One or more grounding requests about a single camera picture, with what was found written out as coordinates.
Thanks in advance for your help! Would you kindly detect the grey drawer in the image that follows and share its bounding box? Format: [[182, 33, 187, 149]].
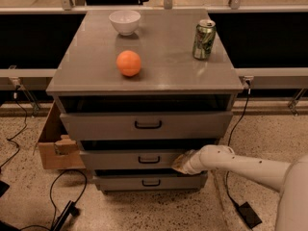
[[79, 140, 219, 171], [60, 112, 233, 141], [92, 168, 208, 192]]

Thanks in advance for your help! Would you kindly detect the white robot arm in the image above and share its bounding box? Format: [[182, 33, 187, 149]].
[[172, 145, 308, 231]]

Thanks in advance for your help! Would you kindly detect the grey top drawer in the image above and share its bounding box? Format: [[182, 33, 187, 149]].
[[60, 112, 233, 141]]

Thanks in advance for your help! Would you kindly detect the grey bottom drawer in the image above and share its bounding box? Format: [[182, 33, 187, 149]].
[[92, 168, 208, 192]]

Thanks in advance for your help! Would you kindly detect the grey drawer cabinet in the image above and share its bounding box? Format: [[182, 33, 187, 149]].
[[45, 9, 244, 194]]

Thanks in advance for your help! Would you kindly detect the black power adapter right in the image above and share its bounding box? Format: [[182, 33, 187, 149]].
[[237, 202, 262, 229]]

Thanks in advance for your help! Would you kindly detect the orange ball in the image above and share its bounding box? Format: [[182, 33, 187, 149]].
[[115, 50, 141, 77]]

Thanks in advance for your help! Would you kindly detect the black device lower left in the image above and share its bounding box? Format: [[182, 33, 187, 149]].
[[51, 200, 80, 231]]

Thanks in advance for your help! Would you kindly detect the green soda can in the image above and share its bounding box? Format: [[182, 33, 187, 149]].
[[192, 19, 216, 61]]

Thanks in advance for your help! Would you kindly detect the cardboard box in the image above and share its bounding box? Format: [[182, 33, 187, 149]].
[[37, 103, 85, 169]]

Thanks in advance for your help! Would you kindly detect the white bowl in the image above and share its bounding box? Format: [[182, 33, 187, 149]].
[[109, 10, 141, 36]]

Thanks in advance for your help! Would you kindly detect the black cable right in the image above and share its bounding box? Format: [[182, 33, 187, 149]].
[[224, 79, 252, 207]]

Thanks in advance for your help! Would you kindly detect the black cable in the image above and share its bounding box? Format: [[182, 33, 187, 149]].
[[0, 86, 29, 170], [224, 79, 252, 207], [18, 168, 89, 231]]

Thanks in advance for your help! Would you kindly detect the black cable lower left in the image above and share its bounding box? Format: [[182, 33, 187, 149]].
[[18, 168, 89, 231]]

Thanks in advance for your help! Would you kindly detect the metal railing frame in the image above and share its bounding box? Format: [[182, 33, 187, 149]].
[[0, 0, 308, 117]]

